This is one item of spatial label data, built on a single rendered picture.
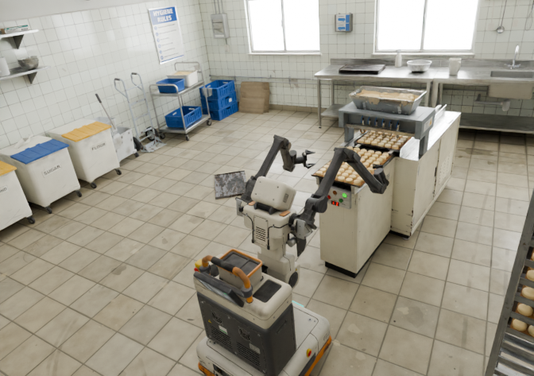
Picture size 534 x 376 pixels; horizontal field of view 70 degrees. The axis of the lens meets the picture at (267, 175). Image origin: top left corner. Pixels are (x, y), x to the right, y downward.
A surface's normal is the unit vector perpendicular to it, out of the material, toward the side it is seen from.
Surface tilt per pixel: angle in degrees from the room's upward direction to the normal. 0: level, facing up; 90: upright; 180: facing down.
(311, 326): 0
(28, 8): 90
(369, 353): 0
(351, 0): 90
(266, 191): 47
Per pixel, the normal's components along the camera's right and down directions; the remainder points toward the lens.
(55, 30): 0.87, 0.15
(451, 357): -0.09, -0.88
